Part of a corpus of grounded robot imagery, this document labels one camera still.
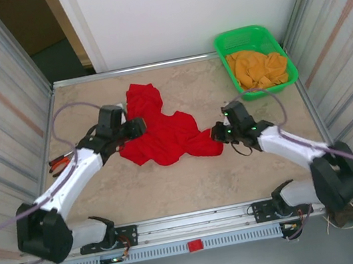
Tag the red t-shirt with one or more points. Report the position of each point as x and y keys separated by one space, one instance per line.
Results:
x=164 y=137

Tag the green plastic basket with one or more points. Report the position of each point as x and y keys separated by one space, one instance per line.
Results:
x=238 y=35

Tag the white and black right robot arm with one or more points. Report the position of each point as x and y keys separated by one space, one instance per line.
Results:
x=277 y=147

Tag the mustard yellow cloth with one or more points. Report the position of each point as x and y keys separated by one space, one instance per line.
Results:
x=253 y=65

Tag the small red block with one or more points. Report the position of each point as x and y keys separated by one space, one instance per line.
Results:
x=195 y=245

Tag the small black controller board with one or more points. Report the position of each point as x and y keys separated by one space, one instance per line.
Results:
x=290 y=227
x=111 y=260

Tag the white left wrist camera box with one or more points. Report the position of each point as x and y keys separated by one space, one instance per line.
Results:
x=123 y=112

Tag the aluminium mounting rail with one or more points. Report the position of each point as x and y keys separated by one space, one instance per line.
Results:
x=195 y=222

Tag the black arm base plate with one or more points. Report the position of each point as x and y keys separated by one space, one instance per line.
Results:
x=129 y=234
x=261 y=212

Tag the beige door frame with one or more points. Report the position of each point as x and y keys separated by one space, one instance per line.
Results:
x=66 y=25

